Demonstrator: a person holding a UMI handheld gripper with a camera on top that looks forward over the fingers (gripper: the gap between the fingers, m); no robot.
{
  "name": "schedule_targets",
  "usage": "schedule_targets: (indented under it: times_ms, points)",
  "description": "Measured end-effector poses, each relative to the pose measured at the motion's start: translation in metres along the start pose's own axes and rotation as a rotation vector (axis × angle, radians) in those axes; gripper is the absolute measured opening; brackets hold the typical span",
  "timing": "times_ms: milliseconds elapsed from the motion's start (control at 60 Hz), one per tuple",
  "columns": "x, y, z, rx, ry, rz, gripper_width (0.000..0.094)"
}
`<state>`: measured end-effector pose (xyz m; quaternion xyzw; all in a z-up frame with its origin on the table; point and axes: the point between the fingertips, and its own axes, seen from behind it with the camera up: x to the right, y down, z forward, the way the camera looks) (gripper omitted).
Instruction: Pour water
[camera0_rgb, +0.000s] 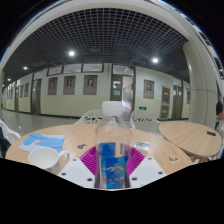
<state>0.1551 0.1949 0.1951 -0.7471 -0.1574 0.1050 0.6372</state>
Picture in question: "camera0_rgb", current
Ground white mug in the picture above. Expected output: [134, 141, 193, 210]
[27, 146, 73, 176]

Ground framed wall posters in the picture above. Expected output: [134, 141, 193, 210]
[4, 74, 156, 100]

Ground light blue paper booklet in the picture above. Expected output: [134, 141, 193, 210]
[18, 133, 66, 154]

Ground round ceiling lights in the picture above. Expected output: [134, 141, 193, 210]
[21, 49, 160, 72]

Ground white lattice plastic chair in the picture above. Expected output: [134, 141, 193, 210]
[73, 109, 104, 125]
[129, 109, 162, 134]
[0, 119, 22, 145]

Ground black bag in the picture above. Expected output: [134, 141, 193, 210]
[0, 128, 12, 159]

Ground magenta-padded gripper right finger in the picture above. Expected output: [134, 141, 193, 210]
[128, 146, 168, 190]

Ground round wooden side table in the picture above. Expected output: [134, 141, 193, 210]
[158, 120, 223, 159]

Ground clear blue-labelled water bottle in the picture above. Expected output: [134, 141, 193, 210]
[94, 100, 134, 190]

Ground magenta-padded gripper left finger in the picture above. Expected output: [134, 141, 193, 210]
[57, 145, 98, 190]

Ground small crumpled wrapper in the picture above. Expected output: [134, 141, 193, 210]
[167, 154, 181, 165]

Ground person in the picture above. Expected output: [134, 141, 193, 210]
[214, 100, 224, 135]

